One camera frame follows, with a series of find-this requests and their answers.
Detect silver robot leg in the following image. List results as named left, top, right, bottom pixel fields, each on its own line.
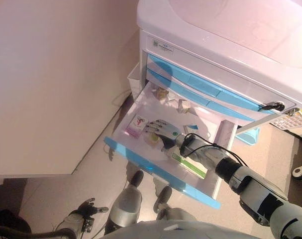
left=152, top=176, right=199, bottom=222
left=104, top=161, right=144, bottom=235

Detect green white medicine box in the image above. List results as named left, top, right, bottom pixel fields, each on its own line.
left=165, top=144, right=208, bottom=180

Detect silver robot right leg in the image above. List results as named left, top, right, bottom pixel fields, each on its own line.
left=152, top=176, right=199, bottom=222

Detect yellowish clear medicine pack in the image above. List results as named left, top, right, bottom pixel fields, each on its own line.
left=154, top=87, right=170, bottom=102

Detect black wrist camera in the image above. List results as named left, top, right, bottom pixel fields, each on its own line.
left=179, top=134, right=200, bottom=157
left=83, top=218, right=95, bottom=234

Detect black silver robot right hand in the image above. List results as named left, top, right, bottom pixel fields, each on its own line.
left=143, top=119, right=185, bottom=153

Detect round yellow medicine container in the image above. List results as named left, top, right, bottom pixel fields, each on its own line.
left=147, top=133, right=164, bottom=150

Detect white cart label sticker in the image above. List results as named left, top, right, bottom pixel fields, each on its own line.
left=152, top=41, right=175, bottom=53

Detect white blue medicine box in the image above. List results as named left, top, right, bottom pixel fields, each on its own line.
left=183, top=123, right=211, bottom=139

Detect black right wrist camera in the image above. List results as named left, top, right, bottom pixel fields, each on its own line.
left=179, top=134, right=200, bottom=157

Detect white medical cart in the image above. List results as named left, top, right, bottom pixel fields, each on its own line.
left=137, top=0, right=302, bottom=140

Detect grey robot torso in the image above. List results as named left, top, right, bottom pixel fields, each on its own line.
left=98, top=219, right=278, bottom=239

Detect black silver robot left hand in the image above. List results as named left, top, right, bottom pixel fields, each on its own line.
left=77, top=198, right=109, bottom=221

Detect silver robot left leg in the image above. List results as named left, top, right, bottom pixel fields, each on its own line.
left=104, top=161, right=144, bottom=235

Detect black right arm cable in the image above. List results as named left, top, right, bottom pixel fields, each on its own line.
left=184, top=133, right=290, bottom=201

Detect white mesh basket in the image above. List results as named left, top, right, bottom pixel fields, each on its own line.
left=269, top=113, right=302, bottom=131

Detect pink white medicine box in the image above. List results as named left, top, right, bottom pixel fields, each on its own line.
left=124, top=114, right=150, bottom=139

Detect blue white cart drawer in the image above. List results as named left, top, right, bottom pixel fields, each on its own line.
left=103, top=83, right=237, bottom=210
left=146, top=53, right=278, bottom=116
left=145, top=68, right=260, bottom=123

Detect black cart lock key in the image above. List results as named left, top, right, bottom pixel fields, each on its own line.
left=261, top=101, right=286, bottom=112

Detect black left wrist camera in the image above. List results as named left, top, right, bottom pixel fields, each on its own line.
left=83, top=218, right=95, bottom=234

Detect light blue waste bin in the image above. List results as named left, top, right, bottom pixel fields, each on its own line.
left=235, top=126, right=261, bottom=145

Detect white cart side bin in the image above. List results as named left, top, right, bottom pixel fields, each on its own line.
left=127, top=62, right=143, bottom=100

